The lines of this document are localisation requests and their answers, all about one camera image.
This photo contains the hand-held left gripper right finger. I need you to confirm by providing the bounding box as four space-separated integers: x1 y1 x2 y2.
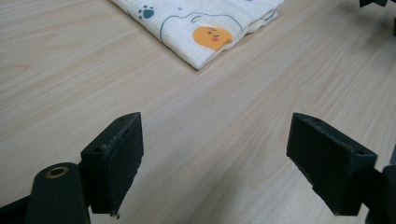
286 112 378 217

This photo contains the white cloth with animal print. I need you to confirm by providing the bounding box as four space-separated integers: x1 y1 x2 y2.
110 0 285 71

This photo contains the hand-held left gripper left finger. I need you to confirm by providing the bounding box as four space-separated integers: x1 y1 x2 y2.
79 112 145 217

